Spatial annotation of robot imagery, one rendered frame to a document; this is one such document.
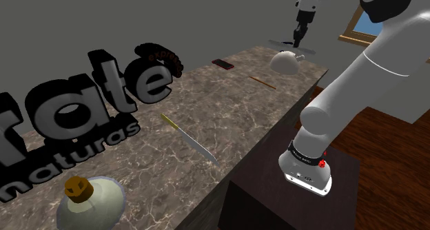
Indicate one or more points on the dark robot stand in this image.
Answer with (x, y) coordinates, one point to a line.
(268, 189)

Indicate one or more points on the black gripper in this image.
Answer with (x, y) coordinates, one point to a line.
(305, 19)

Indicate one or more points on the black phone with red case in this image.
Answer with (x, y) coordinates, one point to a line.
(222, 64)

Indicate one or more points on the glass bottle with brown cork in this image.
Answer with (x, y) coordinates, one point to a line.
(97, 202)

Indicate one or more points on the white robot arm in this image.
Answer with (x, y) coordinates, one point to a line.
(349, 88)

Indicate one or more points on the window with wooden frame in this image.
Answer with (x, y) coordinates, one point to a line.
(366, 29)

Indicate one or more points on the white round teapot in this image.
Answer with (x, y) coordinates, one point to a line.
(285, 63)

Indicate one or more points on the brown pencil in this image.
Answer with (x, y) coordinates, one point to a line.
(262, 82)

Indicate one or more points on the large black lettering sign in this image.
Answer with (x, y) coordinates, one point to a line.
(64, 101)

